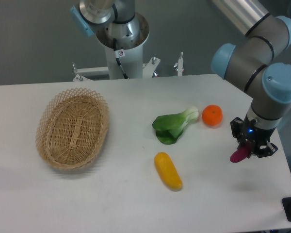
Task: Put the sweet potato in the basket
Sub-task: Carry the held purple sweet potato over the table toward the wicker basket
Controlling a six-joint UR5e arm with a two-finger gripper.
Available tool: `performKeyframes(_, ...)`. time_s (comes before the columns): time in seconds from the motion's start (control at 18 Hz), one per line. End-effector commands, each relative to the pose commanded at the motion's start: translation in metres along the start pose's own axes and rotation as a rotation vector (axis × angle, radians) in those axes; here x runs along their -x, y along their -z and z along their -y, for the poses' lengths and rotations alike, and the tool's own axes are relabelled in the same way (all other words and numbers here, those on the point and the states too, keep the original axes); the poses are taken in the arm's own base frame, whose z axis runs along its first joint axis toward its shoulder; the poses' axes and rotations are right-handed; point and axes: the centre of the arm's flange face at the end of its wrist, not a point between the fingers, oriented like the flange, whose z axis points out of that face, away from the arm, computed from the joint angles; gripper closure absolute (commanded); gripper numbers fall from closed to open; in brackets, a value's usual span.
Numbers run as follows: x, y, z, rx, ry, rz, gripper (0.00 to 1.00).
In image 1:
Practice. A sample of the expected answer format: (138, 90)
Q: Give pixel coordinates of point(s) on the white metal frame bracket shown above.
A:
(83, 73)

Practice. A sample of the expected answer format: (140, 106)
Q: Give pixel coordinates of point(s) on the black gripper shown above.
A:
(246, 130)

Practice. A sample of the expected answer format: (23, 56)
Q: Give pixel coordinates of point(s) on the green bok choy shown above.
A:
(170, 127)

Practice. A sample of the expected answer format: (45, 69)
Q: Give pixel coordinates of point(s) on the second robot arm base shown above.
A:
(115, 23)

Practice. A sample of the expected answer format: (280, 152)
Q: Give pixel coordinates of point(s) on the purple sweet potato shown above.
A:
(240, 154)

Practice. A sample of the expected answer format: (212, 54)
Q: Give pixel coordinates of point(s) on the yellow squash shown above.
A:
(167, 171)

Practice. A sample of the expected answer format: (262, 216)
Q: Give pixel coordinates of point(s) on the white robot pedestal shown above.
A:
(123, 61)

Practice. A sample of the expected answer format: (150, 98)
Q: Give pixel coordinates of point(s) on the woven wicker basket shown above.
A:
(72, 129)

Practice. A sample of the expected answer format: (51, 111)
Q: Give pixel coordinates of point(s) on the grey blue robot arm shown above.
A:
(251, 69)

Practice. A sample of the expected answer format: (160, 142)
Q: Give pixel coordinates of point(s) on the orange mandarin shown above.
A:
(212, 115)

